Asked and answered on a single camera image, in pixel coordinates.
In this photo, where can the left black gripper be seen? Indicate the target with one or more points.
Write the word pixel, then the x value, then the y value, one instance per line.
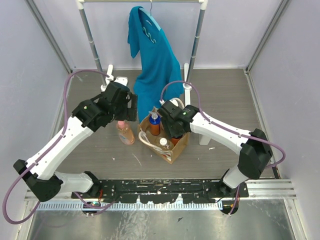
pixel 132 107

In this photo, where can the blue orange spray bottle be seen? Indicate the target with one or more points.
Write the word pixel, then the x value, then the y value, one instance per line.
pixel 175 139

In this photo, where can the teal t-shirt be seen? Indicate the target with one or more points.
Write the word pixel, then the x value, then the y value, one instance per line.
pixel 159 66

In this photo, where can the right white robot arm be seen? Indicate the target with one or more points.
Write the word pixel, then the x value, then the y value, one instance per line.
pixel 253 150

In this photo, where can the right aluminium frame post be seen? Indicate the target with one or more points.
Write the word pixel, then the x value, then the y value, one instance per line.
pixel 268 32

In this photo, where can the aluminium frame post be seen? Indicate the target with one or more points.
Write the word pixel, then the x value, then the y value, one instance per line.
pixel 48 34
pixel 268 32

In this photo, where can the clothes hanger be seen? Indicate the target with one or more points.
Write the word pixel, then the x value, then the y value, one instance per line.
pixel 147 7

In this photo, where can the aluminium front rail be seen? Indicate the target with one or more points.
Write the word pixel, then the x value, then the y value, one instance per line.
pixel 257 189

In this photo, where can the white bottle grey cap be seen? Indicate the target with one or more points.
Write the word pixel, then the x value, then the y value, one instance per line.
pixel 203 140

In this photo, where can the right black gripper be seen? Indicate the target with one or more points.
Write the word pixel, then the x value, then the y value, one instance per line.
pixel 170 130

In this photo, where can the pink cap peach bottle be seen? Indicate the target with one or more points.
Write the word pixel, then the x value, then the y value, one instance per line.
pixel 125 133

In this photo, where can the blue orange pump bottle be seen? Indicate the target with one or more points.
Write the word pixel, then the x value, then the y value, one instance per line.
pixel 154 123

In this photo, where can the metal clothes rack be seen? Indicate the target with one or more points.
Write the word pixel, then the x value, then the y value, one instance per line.
pixel 188 67

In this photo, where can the white slotted cable duct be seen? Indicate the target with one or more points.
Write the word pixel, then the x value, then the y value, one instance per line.
pixel 176 206

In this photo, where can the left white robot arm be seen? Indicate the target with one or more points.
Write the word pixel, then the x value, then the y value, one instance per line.
pixel 39 172

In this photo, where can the left aluminium frame post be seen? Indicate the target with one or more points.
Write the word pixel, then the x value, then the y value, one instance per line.
pixel 48 34

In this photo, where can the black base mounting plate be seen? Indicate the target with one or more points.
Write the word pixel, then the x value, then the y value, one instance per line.
pixel 160 191

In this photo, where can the white cap clear bottle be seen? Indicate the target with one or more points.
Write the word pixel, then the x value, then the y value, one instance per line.
pixel 164 144

